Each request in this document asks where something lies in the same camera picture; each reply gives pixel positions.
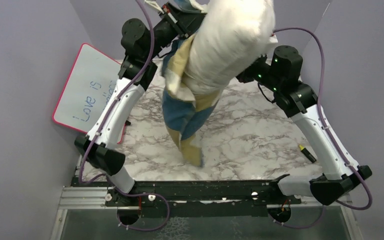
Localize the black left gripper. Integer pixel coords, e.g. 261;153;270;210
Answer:
144;2;211;61

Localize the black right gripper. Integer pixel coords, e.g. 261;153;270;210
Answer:
229;47;283;92

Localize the white pillow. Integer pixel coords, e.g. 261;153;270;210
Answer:
182;0;278;95

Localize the blue beige checked pillowcase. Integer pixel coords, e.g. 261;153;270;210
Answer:
160;0;223;168

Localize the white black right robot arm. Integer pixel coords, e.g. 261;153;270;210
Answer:
237;45;373;206

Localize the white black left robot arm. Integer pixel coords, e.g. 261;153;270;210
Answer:
74;0;207;206

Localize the pink framed whiteboard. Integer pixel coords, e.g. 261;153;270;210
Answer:
52;43;121;133

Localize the black yellow marker pen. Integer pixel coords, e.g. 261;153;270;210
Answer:
299;145;317;164

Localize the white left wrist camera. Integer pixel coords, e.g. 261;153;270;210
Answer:
143;0;164;14

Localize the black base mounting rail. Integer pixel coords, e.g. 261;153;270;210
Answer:
88;180;301;219

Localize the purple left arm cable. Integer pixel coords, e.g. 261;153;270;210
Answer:
77;0;172;232

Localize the aluminium frame rail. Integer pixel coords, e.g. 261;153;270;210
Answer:
49;135;364;240

